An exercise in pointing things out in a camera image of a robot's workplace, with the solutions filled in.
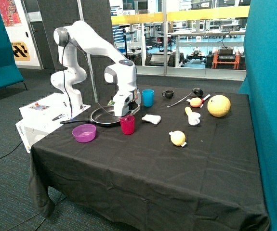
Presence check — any yellow toy lemon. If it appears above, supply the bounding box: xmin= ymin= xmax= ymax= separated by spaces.
xmin=169 ymin=130 xmax=186 ymax=147

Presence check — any red plastic cup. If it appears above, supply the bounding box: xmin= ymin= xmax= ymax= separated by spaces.
xmin=119 ymin=115 xmax=135 ymax=135

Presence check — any blue plastic cup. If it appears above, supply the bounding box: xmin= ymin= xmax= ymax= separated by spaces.
xmin=142 ymin=94 xmax=154 ymax=107
xmin=142 ymin=89 xmax=154 ymax=95

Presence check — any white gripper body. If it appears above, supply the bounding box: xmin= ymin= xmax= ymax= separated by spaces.
xmin=113 ymin=90 xmax=141 ymax=117

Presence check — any black ladle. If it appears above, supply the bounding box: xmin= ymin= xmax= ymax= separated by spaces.
xmin=167 ymin=88 xmax=204 ymax=108

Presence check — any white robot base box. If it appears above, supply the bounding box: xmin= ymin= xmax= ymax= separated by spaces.
xmin=15 ymin=93 xmax=90 ymax=153

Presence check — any large yellow ball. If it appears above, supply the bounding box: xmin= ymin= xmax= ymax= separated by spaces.
xmin=207 ymin=95 xmax=231 ymax=117

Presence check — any black coffee cup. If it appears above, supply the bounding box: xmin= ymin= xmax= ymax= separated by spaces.
xmin=162 ymin=90 xmax=174 ymax=99

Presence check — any black frying pan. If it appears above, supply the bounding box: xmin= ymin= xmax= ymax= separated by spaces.
xmin=59 ymin=106 xmax=120 ymax=127

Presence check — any purple plastic bowl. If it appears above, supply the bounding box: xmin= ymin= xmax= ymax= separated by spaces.
xmin=72 ymin=124 xmax=96 ymax=143

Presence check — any black tablecloth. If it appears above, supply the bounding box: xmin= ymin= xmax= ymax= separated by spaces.
xmin=28 ymin=87 xmax=270 ymax=231

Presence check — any teal partition wall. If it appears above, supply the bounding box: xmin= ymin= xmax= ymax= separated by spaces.
xmin=239 ymin=0 xmax=277 ymax=231

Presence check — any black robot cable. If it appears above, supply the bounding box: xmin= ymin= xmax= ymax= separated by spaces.
xmin=61 ymin=40 xmax=119 ymax=120

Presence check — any white cloth-like toy bone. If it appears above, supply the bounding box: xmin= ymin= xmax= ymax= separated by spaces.
xmin=142 ymin=114 xmax=161 ymax=125

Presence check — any red white marker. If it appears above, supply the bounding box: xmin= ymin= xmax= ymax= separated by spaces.
xmin=201 ymin=94 xmax=211 ymax=104

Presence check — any white yellow measuring scoop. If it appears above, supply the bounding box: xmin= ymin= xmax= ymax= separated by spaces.
xmin=185 ymin=107 xmax=200 ymax=126

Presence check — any orange toy fruit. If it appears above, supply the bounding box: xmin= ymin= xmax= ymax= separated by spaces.
xmin=186 ymin=97 xmax=202 ymax=108

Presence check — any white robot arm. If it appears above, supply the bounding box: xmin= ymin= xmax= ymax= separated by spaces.
xmin=51 ymin=21 xmax=141 ymax=117

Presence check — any small green object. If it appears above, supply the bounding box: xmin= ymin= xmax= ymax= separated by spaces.
xmin=107 ymin=100 xmax=115 ymax=106

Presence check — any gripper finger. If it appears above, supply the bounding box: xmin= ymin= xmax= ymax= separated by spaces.
xmin=125 ymin=115 xmax=131 ymax=121

